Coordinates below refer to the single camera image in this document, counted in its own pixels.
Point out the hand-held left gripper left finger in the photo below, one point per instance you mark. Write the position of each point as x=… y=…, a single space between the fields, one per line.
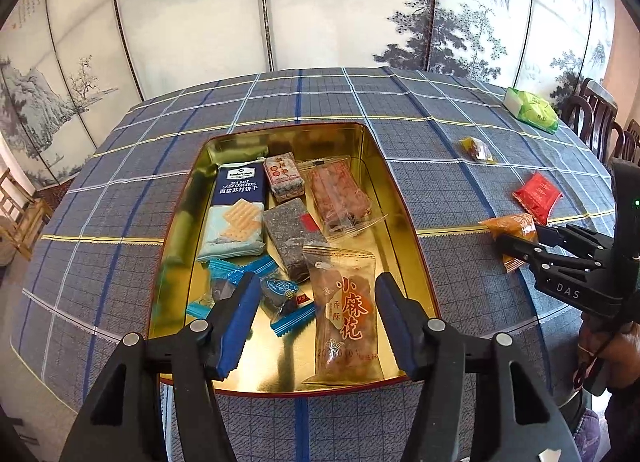
x=240 y=327

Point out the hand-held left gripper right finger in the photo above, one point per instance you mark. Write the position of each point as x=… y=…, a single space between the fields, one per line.
x=400 y=327

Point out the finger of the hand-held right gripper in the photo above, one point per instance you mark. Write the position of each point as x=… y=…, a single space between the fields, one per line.
x=530 y=254
x=575 y=238

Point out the orange snack packet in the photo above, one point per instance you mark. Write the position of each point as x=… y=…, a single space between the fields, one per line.
x=510 y=229

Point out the blue dark candy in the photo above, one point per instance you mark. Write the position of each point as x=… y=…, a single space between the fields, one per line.
x=280 y=294
x=225 y=272

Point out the orange label fried twist packet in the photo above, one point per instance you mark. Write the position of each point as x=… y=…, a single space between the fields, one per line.
x=345 y=312

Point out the gold metal tin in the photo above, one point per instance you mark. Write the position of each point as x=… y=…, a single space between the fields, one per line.
x=395 y=247

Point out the dark sesame bar packet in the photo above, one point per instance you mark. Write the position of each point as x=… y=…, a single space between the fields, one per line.
x=287 y=237

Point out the clear packet of reddish snacks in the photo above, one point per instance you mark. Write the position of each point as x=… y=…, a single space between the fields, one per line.
x=337 y=189

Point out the person's right forearm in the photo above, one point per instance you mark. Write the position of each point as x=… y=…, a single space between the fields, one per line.
x=625 y=427

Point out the person's right hand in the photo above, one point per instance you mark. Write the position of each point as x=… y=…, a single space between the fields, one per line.
x=617 y=352

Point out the red snack packet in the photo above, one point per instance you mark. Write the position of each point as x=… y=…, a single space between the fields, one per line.
x=537 y=194

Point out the dark wooden chair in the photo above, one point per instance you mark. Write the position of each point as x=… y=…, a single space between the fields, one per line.
x=627 y=142
x=590 y=112

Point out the small yellow red wrapped candy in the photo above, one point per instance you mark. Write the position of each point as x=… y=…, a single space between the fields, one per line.
x=477 y=149

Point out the blue cracker packet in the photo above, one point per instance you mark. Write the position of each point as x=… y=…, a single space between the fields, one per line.
x=235 y=202

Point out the green packet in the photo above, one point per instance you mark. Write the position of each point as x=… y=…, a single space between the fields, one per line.
x=532 y=110

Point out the purple cloth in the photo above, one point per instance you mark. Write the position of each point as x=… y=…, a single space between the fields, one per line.
x=590 y=429

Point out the small red patterned wrapped block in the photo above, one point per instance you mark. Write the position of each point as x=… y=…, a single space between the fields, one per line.
x=284 y=177

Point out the blue grey plaid tablecloth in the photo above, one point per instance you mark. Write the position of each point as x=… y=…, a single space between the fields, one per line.
x=125 y=182

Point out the small light wooden chair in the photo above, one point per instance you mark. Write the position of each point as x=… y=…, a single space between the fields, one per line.
x=25 y=222

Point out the ink painting folding screen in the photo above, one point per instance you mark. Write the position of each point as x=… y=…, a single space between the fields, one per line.
x=200 y=17

